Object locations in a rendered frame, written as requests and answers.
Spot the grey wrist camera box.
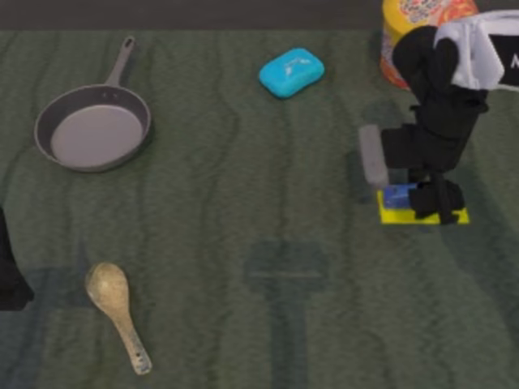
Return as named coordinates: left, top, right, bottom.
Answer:
left=358, top=124, right=391, bottom=189

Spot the yellow orange noodle cup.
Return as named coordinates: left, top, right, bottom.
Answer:
left=379, top=0, right=480, bottom=92

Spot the green tablecloth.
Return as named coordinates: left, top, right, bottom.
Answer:
left=0, top=28, right=519, bottom=389

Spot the beige ceramic spoon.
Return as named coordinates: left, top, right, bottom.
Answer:
left=84, top=261, right=153, bottom=376

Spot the grey frying pan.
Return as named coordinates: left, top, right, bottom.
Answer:
left=33, top=35, right=153, bottom=174

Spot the blue soap box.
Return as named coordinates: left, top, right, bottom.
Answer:
left=259, top=47, right=326, bottom=101

